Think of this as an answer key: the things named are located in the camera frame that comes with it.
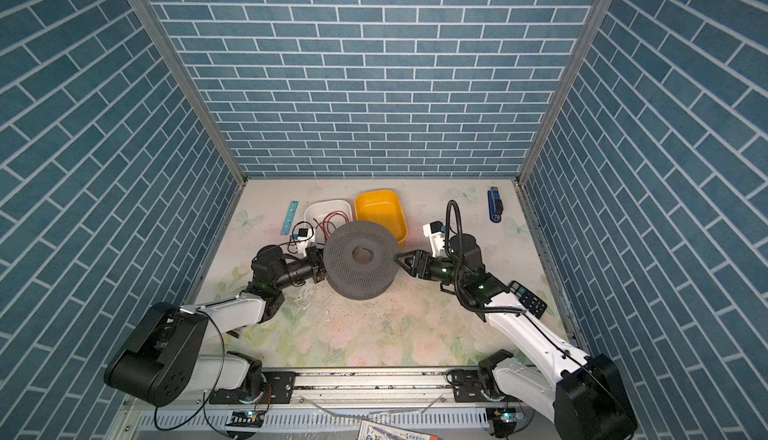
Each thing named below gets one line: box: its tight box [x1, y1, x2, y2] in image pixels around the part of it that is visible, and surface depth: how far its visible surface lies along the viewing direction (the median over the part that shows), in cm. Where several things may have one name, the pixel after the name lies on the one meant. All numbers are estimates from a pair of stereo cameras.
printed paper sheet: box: [358, 420, 442, 440], surface depth 69 cm
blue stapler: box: [487, 186, 504, 223], surface depth 110 cm
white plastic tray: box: [304, 199, 355, 250], surface depth 110 cm
